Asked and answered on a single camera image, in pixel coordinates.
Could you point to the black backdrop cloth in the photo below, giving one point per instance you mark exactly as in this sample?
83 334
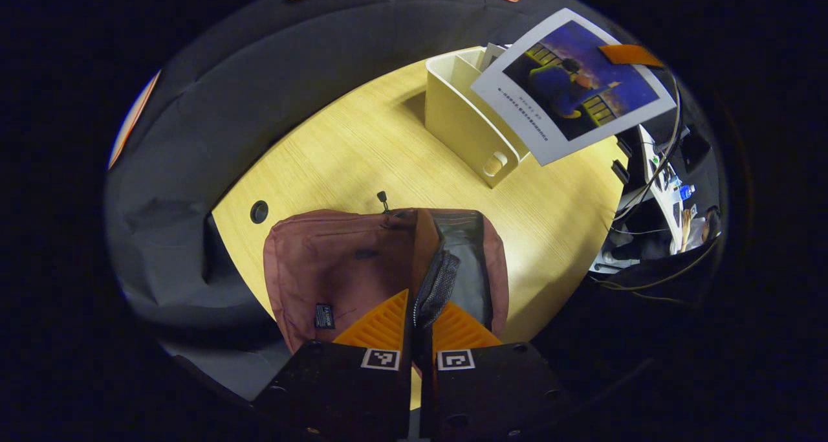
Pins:
259 92

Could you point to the red-brown schoolbag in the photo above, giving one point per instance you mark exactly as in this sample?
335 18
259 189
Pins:
336 261

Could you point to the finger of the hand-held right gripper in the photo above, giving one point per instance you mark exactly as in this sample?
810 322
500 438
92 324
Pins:
631 55

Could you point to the blue bottle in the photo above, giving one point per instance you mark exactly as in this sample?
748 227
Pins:
686 191

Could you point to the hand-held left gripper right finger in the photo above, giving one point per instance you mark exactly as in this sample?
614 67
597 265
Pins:
491 390

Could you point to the white desk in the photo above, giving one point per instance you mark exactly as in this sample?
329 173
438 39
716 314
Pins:
660 189

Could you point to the grey book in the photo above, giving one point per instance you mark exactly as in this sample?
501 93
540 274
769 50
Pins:
495 55

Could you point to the white bookshelf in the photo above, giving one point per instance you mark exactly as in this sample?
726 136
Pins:
453 118

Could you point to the blue book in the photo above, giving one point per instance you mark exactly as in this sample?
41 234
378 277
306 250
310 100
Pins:
517 86

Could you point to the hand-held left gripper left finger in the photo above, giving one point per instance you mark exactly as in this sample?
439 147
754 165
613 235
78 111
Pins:
407 338

